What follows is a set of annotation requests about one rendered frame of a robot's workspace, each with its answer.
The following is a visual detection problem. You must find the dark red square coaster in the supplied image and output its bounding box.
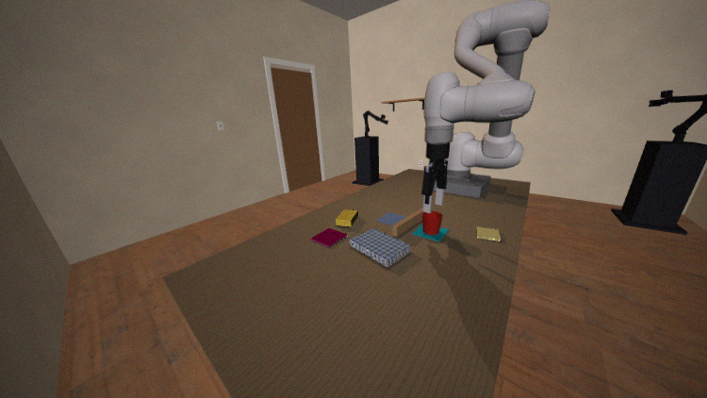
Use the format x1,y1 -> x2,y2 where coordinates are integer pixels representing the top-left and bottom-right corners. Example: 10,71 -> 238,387
311,228 -> 347,247

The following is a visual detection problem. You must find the red cup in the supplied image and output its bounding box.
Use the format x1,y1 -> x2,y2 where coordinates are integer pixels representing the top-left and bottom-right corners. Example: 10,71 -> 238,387
422,211 -> 442,235

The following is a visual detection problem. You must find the yellow sponge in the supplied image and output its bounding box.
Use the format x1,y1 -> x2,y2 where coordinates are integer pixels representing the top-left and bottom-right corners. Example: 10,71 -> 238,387
336,209 -> 358,226

